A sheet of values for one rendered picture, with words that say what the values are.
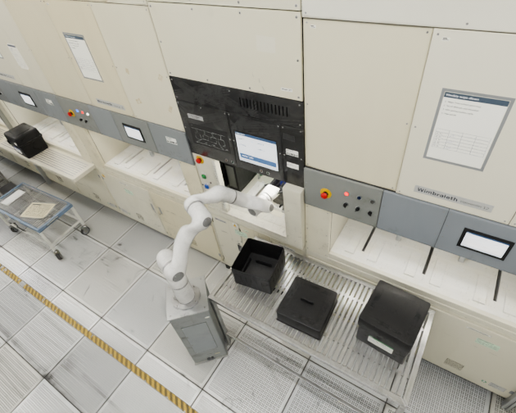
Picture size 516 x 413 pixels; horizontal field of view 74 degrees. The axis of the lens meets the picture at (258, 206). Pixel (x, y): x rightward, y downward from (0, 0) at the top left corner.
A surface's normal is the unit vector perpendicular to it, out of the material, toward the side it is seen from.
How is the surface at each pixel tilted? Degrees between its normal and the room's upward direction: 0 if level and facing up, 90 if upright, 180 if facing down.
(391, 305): 0
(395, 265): 0
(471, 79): 90
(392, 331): 0
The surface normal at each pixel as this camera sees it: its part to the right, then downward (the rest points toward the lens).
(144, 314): -0.11, -0.70
